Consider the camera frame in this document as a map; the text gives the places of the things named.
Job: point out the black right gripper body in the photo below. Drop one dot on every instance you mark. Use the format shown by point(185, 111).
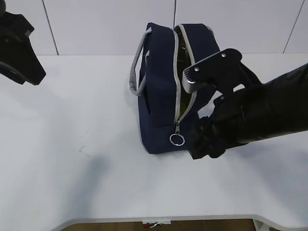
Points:
point(241, 113)

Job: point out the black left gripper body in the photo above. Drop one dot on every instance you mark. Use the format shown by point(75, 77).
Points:
point(14, 26)

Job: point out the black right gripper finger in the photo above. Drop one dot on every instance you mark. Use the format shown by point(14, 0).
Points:
point(205, 140)

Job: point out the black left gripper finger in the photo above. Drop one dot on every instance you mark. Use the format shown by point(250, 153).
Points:
point(19, 63)

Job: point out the navy blue lunch bag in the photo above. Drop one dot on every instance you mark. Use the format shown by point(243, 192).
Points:
point(166, 111)

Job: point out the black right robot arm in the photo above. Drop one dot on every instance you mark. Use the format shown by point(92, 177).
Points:
point(287, 98)

